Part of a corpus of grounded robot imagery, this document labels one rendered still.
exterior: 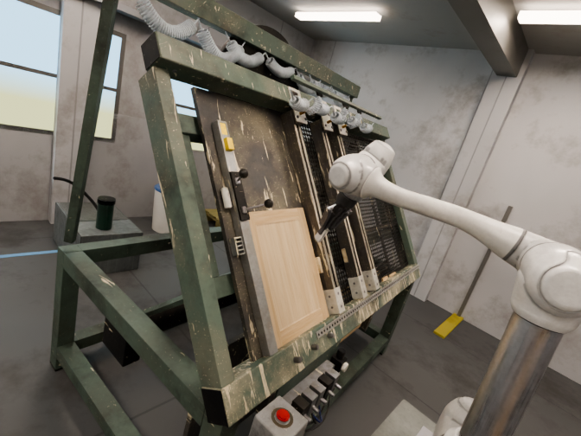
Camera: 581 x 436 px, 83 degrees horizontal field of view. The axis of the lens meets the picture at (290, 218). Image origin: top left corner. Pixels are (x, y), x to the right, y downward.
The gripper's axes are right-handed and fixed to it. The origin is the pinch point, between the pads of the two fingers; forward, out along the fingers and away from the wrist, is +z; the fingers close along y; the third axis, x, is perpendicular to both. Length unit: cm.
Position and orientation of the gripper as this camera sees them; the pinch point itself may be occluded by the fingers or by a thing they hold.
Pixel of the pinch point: (321, 234)
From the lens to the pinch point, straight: 127.8
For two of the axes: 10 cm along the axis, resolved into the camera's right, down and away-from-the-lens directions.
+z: -4.6, 7.2, 5.2
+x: 4.3, 6.9, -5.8
